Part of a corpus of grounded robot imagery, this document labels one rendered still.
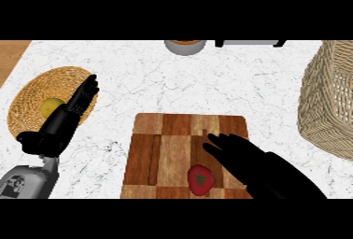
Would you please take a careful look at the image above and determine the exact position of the brown wooden surface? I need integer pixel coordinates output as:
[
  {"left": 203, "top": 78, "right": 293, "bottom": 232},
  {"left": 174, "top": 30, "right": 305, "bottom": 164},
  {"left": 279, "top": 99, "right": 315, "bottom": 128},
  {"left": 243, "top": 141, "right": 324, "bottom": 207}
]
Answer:
[{"left": 0, "top": 40, "right": 32, "bottom": 89}]

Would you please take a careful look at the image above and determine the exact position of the brown wooden cutting board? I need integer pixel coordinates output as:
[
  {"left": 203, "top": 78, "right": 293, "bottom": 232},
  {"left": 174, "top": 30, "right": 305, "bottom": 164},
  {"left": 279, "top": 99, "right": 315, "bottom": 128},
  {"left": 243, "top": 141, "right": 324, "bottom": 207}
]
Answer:
[{"left": 118, "top": 112, "right": 255, "bottom": 200}]

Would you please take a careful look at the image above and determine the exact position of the red tomato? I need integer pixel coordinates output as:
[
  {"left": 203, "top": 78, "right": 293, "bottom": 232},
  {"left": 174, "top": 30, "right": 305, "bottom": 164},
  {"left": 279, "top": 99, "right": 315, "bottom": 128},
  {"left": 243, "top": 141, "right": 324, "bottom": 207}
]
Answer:
[{"left": 186, "top": 164, "right": 217, "bottom": 197}]

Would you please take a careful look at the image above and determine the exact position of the tan wicker basket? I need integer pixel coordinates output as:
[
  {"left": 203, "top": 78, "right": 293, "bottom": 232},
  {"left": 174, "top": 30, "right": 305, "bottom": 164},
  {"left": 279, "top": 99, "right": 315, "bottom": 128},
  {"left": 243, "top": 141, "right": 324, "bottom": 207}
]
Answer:
[{"left": 296, "top": 40, "right": 353, "bottom": 162}]

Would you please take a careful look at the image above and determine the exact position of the grey round pot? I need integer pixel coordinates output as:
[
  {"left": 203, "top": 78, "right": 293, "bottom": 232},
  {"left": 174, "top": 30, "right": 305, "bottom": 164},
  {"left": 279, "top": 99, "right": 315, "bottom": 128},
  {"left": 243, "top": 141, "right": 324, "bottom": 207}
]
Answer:
[{"left": 163, "top": 40, "right": 208, "bottom": 57}]

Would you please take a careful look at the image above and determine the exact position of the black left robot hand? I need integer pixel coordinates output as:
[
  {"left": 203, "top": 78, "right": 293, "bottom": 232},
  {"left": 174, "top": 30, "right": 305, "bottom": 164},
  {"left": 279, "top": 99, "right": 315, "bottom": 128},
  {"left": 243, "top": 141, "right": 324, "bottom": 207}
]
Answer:
[{"left": 14, "top": 74, "right": 100, "bottom": 159}]

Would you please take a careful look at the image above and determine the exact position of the round woven wicker placemat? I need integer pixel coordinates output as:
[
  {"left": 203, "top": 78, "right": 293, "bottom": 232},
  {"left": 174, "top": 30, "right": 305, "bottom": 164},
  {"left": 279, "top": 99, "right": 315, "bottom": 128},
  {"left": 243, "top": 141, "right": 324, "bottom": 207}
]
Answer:
[{"left": 7, "top": 65, "right": 98, "bottom": 140}]

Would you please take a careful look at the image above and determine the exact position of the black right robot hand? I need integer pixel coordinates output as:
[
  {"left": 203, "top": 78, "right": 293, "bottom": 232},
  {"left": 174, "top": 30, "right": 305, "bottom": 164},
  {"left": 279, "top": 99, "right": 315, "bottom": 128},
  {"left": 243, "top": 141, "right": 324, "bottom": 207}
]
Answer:
[{"left": 200, "top": 133, "right": 327, "bottom": 200}]

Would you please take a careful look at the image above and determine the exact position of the yellow-green round fruit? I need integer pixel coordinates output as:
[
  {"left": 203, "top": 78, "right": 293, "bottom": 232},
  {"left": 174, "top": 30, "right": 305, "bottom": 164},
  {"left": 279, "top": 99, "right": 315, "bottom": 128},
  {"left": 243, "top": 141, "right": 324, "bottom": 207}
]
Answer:
[{"left": 39, "top": 97, "right": 66, "bottom": 120}]

